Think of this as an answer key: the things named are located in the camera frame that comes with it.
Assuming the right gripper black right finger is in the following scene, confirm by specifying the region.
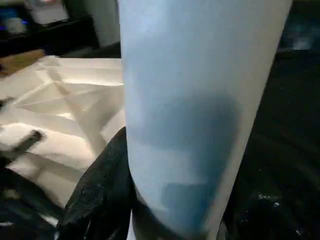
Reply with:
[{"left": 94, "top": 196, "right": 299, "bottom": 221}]
[{"left": 219, "top": 192, "right": 320, "bottom": 240}]

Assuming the black plastic mat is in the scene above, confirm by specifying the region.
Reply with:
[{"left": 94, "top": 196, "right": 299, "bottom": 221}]
[{"left": 0, "top": 0, "right": 320, "bottom": 240}]

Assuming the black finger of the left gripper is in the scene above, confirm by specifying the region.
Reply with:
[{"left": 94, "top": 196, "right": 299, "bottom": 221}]
[{"left": 14, "top": 129, "right": 48, "bottom": 154}]

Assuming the white plastic table leg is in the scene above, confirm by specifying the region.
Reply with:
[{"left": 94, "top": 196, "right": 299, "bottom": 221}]
[{"left": 117, "top": 0, "right": 293, "bottom": 240}]

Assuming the white plastic table top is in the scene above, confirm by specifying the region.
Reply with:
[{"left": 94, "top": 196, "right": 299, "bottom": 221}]
[{"left": 0, "top": 55, "right": 128, "bottom": 218}]

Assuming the brown cardboard piece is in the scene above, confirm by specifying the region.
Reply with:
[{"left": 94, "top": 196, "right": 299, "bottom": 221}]
[{"left": 0, "top": 48, "right": 47, "bottom": 76}]

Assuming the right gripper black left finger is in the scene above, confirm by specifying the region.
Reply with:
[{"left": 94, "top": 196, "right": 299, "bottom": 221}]
[{"left": 56, "top": 126, "right": 137, "bottom": 240}]

